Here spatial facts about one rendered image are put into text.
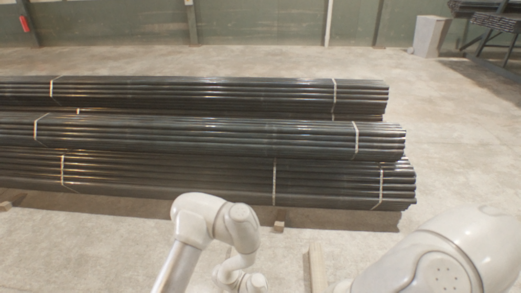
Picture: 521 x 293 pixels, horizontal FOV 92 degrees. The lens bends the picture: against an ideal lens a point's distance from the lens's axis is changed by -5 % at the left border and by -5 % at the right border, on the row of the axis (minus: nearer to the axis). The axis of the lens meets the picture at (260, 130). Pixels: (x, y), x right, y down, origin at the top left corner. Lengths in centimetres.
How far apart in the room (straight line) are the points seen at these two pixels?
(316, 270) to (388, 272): 170
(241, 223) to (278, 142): 142
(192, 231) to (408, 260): 67
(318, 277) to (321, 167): 84
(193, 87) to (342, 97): 143
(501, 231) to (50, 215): 321
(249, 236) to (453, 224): 57
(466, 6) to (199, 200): 820
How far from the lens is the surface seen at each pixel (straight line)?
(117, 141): 263
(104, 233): 279
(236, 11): 914
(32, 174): 331
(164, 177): 252
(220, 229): 90
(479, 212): 59
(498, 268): 54
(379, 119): 280
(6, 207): 358
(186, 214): 95
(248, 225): 87
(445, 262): 44
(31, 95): 365
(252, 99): 252
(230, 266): 125
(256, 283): 136
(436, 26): 863
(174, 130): 239
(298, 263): 227
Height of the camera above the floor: 189
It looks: 30 degrees down
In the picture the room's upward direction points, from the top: 1 degrees counter-clockwise
